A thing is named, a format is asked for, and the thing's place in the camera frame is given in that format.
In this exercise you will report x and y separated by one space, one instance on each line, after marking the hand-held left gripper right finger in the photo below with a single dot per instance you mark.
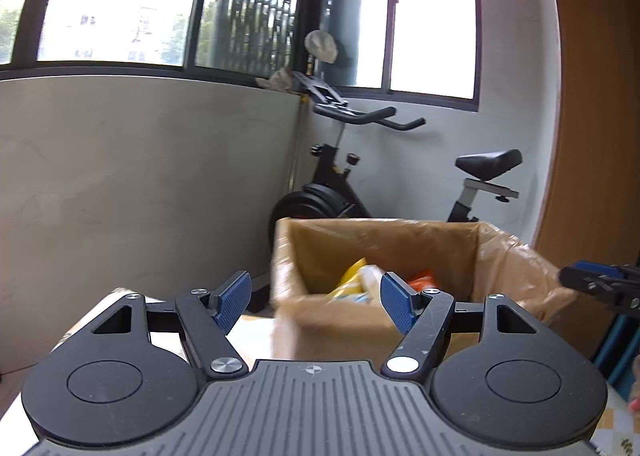
397 303

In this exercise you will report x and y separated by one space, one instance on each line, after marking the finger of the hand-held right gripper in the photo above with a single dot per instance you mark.
595 286
600 267

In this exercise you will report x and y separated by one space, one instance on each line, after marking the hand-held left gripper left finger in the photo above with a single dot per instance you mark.
232 301

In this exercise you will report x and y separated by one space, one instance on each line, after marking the orange snack packet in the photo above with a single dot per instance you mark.
420 280

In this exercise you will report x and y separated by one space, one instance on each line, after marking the yellow snack packet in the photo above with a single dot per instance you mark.
350 281

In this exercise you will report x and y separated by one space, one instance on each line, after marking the brown cardboard box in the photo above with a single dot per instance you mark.
325 326

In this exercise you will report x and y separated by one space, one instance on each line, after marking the person's right hand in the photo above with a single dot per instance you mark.
635 386

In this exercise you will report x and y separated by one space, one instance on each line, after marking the patterned tablecloth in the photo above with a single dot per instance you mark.
255 341

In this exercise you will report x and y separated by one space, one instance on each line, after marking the black exercise bike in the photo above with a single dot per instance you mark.
320 201

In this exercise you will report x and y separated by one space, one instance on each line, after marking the wooden door panel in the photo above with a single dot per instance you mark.
590 136

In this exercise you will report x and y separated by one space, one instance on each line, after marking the vertical corner pipe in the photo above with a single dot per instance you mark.
301 136

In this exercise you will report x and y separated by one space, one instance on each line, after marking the crumpled grey rag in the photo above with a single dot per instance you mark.
277 80

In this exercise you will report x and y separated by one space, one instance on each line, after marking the white plastic bag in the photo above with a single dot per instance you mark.
320 43

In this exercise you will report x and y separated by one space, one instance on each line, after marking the green metal lattice screen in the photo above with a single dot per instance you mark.
245 1

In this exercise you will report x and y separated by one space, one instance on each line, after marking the dark green pillar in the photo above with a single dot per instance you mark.
345 1

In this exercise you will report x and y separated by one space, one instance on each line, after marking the green tree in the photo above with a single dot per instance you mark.
7 36

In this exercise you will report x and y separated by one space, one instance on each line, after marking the dark window frame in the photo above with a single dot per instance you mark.
425 100

